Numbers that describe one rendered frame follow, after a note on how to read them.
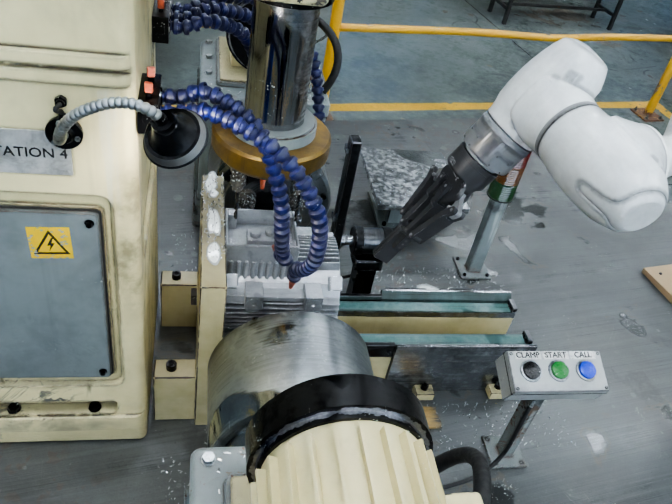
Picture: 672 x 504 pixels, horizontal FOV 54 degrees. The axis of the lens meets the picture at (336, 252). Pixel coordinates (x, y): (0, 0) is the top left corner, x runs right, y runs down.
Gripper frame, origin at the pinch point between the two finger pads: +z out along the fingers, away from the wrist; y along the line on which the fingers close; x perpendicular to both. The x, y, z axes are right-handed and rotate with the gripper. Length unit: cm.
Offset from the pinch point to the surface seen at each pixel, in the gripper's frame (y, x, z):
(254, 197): -25.2, -13.2, 19.0
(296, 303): 2.6, -7.2, 17.6
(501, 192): -33.5, 36.2, -7.9
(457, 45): -384, 197, 21
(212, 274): 6.0, -24.4, 16.8
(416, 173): -61, 34, 9
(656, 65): -385, 347, -66
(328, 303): 2.5, -2.4, 14.8
